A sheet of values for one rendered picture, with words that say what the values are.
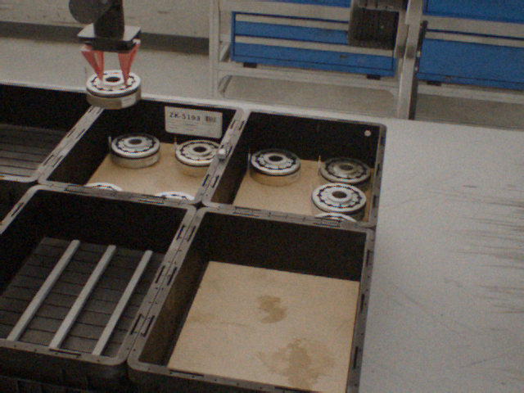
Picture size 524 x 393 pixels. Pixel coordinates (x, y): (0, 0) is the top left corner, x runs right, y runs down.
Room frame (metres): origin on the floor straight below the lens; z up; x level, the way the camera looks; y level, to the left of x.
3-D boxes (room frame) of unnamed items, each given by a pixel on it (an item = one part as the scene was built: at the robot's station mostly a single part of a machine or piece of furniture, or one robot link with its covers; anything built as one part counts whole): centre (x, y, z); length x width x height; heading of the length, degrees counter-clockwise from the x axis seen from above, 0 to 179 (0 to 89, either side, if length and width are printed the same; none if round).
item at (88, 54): (1.39, 0.30, 1.09); 0.07 x 0.07 x 0.09; 79
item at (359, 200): (1.30, -0.15, 0.86); 0.10 x 0.10 x 0.01
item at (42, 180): (1.37, 0.22, 0.92); 0.40 x 0.30 x 0.02; 171
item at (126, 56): (1.39, 0.27, 1.09); 0.07 x 0.07 x 0.09; 79
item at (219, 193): (1.32, -0.08, 0.87); 0.40 x 0.30 x 0.11; 171
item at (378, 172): (1.32, -0.08, 0.92); 0.40 x 0.30 x 0.02; 171
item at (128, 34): (1.39, 0.29, 1.16); 0.10 x 0.07 x 0.07; 79
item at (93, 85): (1.39, 0.28, 1.04); 0.10 x 0.10 x 0.01
